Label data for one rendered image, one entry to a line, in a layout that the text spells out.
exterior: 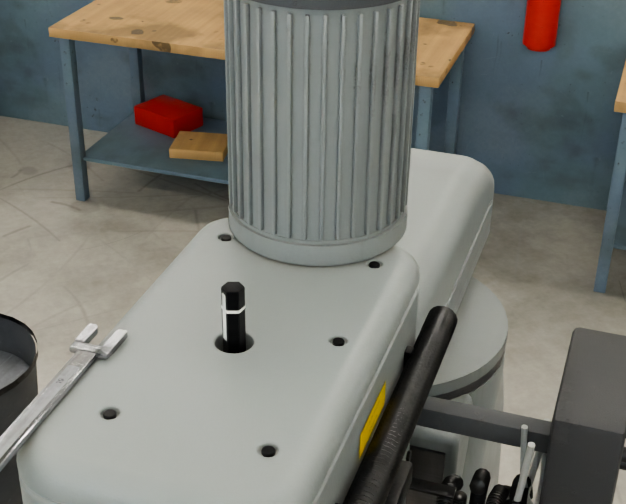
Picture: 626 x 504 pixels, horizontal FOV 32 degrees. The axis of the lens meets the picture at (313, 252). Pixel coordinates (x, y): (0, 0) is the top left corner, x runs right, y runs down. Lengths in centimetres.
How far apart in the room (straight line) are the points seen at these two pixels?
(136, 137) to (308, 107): 453
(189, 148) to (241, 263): 416
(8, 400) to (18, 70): 343
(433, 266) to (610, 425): 35
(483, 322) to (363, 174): 62
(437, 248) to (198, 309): 49
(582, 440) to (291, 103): 49
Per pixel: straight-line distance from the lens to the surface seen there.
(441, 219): 155
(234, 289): 100
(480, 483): 142
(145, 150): 544
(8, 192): 566
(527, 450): 132
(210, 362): 101
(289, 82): 107
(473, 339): 165
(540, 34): 512
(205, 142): 537
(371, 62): 108
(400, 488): 119
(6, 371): 346
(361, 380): 101
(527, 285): 484
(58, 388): 99
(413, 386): 113
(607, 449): 126
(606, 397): 129
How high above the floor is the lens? 248
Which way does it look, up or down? 30 degrees down
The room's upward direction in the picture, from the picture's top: 1 degrees clockwise
